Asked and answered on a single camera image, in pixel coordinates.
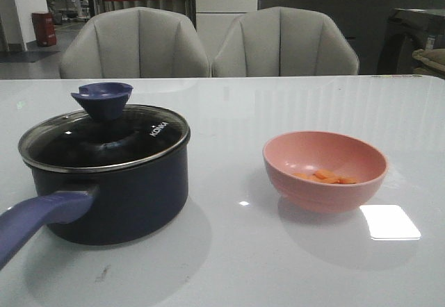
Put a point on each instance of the pink plastic bowl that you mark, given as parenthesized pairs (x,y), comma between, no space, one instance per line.
(308,151)

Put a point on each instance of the grey counter with white top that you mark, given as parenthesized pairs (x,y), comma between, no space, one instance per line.
(362,22)

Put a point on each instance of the grey upholstered chair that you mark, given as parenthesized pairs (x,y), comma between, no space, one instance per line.
(281,41)
(137,42)

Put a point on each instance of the dark glossy appliance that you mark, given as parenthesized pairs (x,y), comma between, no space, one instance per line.
(409,30)

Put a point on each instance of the red bin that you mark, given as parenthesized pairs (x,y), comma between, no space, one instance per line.
(44,30)

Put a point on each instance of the left grey upholstered chair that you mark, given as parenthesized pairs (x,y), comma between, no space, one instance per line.
(137,42)

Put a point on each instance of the glass lid with blue knob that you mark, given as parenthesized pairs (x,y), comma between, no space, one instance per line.
(107,134)

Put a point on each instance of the tan cushion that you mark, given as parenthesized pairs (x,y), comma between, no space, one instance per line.
(429,62)

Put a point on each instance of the orange ham slices pile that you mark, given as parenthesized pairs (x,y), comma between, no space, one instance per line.
(327,177)

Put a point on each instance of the dark blue saucepan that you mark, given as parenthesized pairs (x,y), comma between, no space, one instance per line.
(99,208)

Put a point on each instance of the right grey upholstered chair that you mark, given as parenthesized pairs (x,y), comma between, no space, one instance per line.
(281,41)

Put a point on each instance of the white cabinet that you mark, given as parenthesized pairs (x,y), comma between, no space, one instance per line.
(213,18)

